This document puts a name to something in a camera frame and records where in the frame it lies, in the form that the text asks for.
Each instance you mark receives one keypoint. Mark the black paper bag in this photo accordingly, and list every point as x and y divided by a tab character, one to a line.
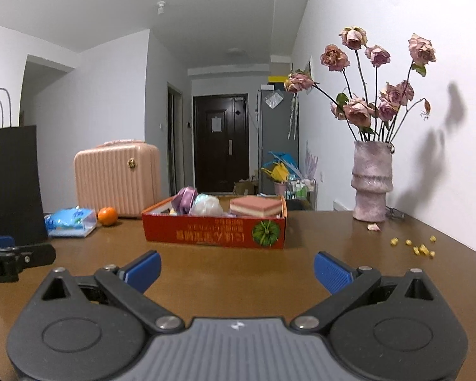
8	182

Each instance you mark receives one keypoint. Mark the pale bath puff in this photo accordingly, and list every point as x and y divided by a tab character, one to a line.
207	205

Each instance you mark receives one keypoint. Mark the metal cart with bottles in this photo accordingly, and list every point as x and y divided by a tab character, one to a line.
301	190

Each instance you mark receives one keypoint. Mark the fallen pink petal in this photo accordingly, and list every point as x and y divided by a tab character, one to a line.
373	227

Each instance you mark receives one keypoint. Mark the dark brown entrance door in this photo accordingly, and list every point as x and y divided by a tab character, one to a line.
204	158

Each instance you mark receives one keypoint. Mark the pink ribbed suitcase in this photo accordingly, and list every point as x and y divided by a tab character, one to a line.
115	182

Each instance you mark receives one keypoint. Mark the pink layered sponge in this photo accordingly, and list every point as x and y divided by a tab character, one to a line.
256	206

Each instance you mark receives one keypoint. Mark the blue folded item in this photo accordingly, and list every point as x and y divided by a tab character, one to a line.
289	160

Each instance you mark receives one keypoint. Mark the purple textured vase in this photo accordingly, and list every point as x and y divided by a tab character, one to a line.
371	182

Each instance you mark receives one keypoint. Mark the grey refrigerator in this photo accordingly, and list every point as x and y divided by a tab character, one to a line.
275	135

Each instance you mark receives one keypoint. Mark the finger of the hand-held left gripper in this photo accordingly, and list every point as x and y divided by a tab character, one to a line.
35	256

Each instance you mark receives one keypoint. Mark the brown cardboard box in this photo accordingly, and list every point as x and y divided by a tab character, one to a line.
245	188

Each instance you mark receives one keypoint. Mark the pink bucket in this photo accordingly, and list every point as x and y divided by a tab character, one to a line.
280	188

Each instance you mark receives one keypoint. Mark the bunch of dried pink roses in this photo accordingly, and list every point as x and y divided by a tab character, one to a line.
357	111

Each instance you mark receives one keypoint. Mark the scattered yellow crumbs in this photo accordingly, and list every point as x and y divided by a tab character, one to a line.
420	249

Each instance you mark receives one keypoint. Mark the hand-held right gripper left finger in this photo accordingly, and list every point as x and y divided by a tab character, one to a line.
144	272

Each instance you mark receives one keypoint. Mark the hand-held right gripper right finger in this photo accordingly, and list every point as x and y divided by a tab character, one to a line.
331	272

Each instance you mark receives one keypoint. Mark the wall poster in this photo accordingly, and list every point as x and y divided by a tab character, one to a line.
310	65

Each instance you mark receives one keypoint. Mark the purple wall decoration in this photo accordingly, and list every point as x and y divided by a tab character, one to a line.
311	160

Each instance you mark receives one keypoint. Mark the white folded umbrella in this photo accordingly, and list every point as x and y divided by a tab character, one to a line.
293	119

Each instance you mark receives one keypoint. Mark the white board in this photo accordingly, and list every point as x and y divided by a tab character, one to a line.
343	206

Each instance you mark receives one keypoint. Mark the orange fruit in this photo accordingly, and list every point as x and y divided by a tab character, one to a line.
108	216

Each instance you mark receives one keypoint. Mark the ceiling sprinkler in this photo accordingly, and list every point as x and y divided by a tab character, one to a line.
161	8

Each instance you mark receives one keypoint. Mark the white paper notice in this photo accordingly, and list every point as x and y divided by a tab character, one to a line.
216	124

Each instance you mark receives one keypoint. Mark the blue tissue packet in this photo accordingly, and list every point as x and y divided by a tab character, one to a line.
69	222

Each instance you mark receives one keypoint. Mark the yellow and black box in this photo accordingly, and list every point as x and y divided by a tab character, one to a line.
281	81

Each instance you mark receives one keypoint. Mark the clear plastic bag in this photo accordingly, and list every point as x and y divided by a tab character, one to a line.
273	99

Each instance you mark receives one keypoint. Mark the orange cardboard box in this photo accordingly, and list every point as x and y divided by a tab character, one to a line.
222	232

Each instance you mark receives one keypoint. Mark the dark framed glass door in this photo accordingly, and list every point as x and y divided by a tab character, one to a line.
173	143

